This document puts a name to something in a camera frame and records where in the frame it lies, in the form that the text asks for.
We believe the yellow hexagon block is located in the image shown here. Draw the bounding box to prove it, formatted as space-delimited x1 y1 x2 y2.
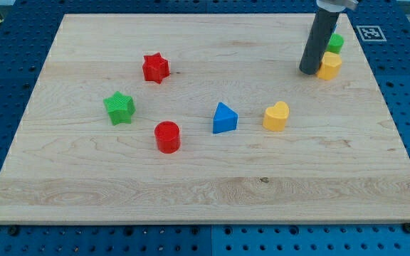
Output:
316 51 342 80

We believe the yellow heart block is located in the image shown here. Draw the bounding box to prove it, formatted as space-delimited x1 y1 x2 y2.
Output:
262 101 290 132

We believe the blue triangle block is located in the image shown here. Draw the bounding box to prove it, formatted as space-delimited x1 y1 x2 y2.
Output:
212 102 238 134

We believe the green star block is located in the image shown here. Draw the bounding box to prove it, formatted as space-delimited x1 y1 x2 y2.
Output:
103 91 135 125

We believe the red cylinder block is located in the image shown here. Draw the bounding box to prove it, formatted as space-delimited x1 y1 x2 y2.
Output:
154 121 181 154

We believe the green cylinder block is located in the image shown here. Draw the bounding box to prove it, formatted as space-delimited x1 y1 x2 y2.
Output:
326 33 345 54

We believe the wooden board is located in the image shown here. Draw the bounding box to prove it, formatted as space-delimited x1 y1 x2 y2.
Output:
0 14 410 225

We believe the red star block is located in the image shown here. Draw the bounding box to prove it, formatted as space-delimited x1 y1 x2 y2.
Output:
142 53 170 84

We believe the white fiducial marker tag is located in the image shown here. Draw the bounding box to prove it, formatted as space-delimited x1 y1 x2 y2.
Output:
357 25 387 42

